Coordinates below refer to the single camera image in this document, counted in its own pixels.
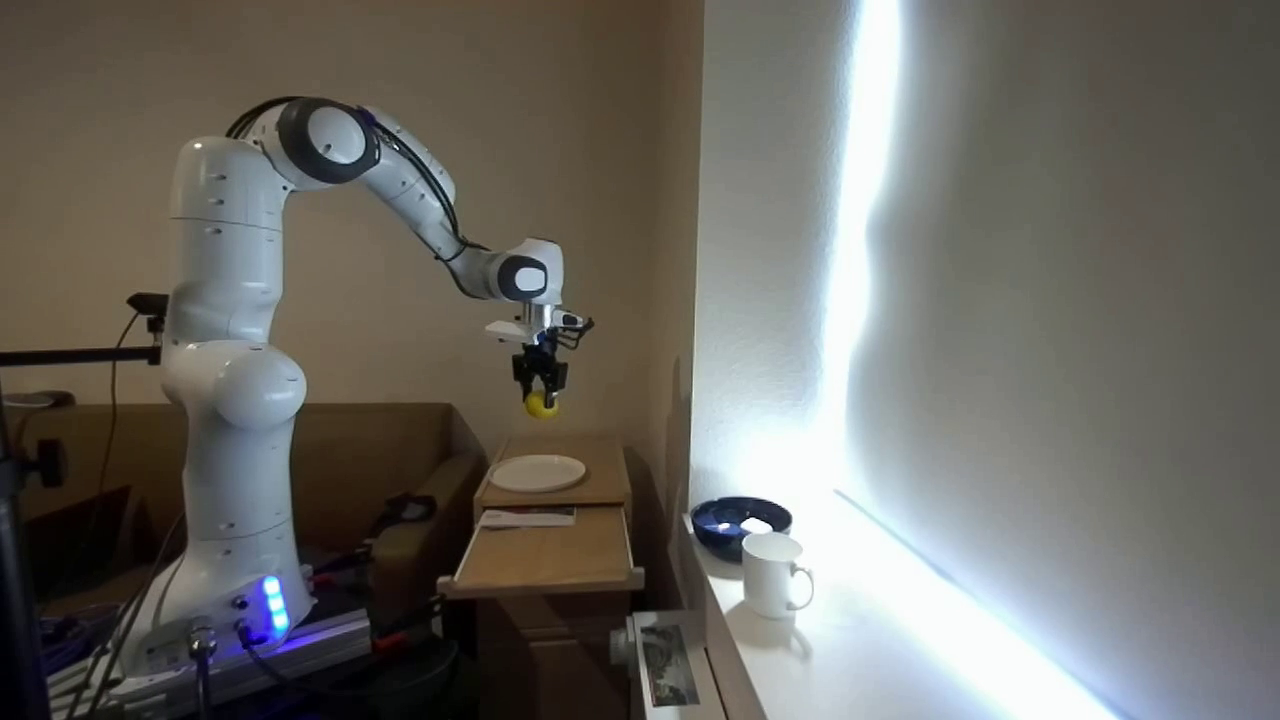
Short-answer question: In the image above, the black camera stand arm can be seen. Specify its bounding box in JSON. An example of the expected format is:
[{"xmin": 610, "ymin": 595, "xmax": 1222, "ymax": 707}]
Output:
[{"xmin": 0, "ymin": 311, "xmax": 173, "ymax": 374}]

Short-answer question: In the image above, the white round plate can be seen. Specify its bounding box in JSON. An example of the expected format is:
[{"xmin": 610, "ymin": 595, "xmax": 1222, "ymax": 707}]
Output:
[{"xmin": 485, "ymin": 453, "xmax": 591, "ymax": 498}]

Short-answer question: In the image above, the blue bowl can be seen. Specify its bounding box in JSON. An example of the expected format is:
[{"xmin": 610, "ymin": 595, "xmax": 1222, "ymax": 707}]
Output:
[{"xmin": 687, "ymin": 493, "xmax": 796, "ymax": 565}]

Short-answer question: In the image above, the brown leather armchair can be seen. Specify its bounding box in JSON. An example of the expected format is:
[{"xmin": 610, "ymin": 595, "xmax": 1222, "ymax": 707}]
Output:
[{"xmin": 17, "ymin": 399, "xmax": 493, "ymax": 632}]

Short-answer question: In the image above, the wooden pull-out shelf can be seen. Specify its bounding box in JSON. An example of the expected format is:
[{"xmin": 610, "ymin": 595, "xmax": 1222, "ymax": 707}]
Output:
[{"xmin": 434, "ymin": 504, "xmax": 646, "ymax": 604}]

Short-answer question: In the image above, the wooden nightstand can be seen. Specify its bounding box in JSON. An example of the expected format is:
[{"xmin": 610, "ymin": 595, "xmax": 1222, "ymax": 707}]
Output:
[{"xmin": 465, "ymin": 433, "xmax": 660, "ymax": 720}]

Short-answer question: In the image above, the white paper pamphlet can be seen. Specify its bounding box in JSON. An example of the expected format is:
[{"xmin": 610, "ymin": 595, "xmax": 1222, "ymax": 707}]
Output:
[{"xmin": 475, "ymin": 504, "xmax": 581, "ymax": 531}]

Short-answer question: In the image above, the white mug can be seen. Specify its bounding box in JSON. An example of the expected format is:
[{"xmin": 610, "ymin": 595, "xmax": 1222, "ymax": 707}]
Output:
[{"xmin": 737, "ymin": 528, "xmax": 821, "ymax": 621}]

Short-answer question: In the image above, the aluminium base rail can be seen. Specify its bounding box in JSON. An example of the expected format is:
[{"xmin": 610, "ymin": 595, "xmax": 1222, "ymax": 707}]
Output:
[{"xmin": 53, "ymin": 602, "xmax": 378, "ymax": 720}]

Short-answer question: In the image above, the black stereo camera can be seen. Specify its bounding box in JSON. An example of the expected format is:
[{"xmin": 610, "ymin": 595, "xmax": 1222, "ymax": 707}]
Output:
[{"xmin": 123, "ymin": 289, "xmax": 176, "ymax": 325}]

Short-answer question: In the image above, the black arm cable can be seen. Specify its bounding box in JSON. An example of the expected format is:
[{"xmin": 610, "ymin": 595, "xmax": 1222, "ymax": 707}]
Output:
[{"xmin": 225, "ymin": 91, "xmax": 493, "ymax": 265}]

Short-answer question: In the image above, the black robot table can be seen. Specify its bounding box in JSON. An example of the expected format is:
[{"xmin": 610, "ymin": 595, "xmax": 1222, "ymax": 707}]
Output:
[{"xmin": 37, "ymin": 626, "xmax": 485, "ymax": 720}]

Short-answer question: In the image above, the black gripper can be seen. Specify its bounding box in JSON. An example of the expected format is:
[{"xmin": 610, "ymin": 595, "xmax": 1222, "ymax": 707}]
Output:
[{"xmin": 485, "ymin": 311, "xmax": 573, "ymax": 403}]

